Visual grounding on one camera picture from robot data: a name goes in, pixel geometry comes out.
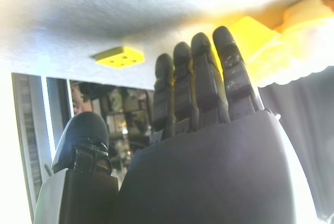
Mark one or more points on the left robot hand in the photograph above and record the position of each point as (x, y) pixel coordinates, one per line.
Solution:
(208, 169)

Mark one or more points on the yellow egg carton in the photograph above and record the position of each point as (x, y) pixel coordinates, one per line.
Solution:
(250, 30)

